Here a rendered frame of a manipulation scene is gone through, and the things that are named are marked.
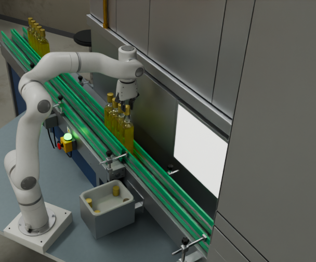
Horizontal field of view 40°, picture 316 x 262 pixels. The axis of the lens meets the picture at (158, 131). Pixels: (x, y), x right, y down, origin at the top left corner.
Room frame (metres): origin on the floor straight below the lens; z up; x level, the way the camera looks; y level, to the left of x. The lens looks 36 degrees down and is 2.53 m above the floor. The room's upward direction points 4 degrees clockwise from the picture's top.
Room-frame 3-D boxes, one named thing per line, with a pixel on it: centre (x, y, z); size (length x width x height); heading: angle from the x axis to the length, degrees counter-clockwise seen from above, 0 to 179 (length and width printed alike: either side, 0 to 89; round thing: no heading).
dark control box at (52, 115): (2.22, 0.69, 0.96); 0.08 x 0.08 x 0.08; 36
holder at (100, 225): (1.55, 0.21, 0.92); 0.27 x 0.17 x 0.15; 126
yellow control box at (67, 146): (1.99, 0.52, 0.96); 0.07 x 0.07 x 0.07; 36
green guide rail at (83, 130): (2.41, 0.75, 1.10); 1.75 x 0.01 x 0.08; 36
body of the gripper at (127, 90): (1.82, 0.16, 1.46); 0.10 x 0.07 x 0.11; 125
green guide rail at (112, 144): (2.46, 0.69, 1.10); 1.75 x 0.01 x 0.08; 36
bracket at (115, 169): (1.69, 0.20, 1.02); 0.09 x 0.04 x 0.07; 126
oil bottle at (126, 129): (1.82, 0.16, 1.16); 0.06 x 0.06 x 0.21; 34
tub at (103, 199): (1.53, 0.23, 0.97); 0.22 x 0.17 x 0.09; 126
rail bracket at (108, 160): (1.68, 0.22, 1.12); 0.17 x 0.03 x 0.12; 126
